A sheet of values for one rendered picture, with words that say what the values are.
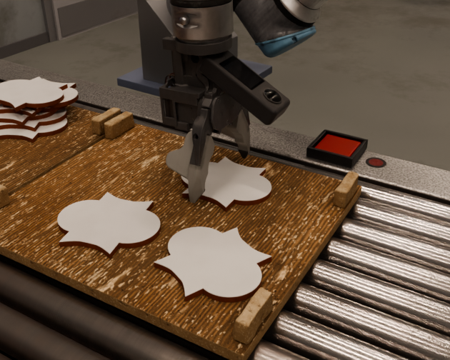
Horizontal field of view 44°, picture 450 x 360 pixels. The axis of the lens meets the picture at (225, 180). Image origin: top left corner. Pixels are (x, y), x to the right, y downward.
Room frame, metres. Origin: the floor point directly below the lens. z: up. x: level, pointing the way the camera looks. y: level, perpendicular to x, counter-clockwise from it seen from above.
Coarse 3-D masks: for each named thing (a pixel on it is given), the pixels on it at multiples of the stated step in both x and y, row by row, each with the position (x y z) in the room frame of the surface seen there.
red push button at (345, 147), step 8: (328, 136) 0.83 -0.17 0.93; (336, 136) 0.83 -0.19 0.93; (320, 144) 0.80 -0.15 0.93; (328, 144) 0.80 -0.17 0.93; (336, 144) 0.80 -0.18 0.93; (344, 144) 0.80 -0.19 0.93; (352, 144) 0.80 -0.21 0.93; (336, 152) 0.78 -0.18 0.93; (344, 152) 0.78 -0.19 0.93; (352, 152) 0.78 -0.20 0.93
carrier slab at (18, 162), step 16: (80, 112) 0.91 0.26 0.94; (96, 112) 0.91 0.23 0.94; (80, 128) 0.85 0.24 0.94; (0, 144) 0.79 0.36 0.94; (16, 144) 0.79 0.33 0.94; (32, 144) 0.79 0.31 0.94; (48, 144) 0.79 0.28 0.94; (64, 144) 0.79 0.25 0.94; (80, 144) 0.79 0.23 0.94; (0, 160) 0.74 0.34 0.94; (16, 160) 0.74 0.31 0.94; (32, 160) 0.74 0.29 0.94; (48, 160) 0.74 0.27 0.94; (64, 160) 0.75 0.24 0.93; (0, 176) 0.69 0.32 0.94; (16, 176) 0.69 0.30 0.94; (32, 176) 0.69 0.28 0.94
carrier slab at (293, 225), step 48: (96, 144) 0.79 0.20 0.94; (144, 144) 0.79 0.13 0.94; (48, 192) 0.65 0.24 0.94; (96, 192) 0.65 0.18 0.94; (144, 192) 0.65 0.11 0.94; (288, 192) 0.65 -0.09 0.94; (0, 240) 0.54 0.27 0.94; (48, 240) 0.54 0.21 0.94; (288, 240) 0.54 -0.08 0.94; (96, 288) 0.46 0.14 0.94; (144, 288) 0.46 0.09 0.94; (288, 288) 0.46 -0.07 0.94; (192, 336) 0.40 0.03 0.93
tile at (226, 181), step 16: (224, 160) 0.73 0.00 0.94; (208, 176) 0.68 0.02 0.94; (224, 176) 0.68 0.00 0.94; (240, 176) 0.68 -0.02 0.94; (256, 176) 0.68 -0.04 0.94; (208, 192) 0.64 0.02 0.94; (224, 192) 0.64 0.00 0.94; (240, 192) 0.64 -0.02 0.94; (256, 192) 0.64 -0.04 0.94; (224, 208) 0.61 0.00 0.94
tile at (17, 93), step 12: (0, 84) 0.92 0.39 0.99; (12, 84) 0.92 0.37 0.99; (24, 84) 0.92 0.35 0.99; (36, 84) 0.92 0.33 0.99; (48, 84) 0.92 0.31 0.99; (60, 84) 0.92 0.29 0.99; (0, 96) 0.86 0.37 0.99; (12, 96) 0.86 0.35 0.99; (24, 96) 0.86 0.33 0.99; (36, 96) 0.86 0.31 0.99; (48, 96) 0.86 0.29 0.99; (60, 96) 0.86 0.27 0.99
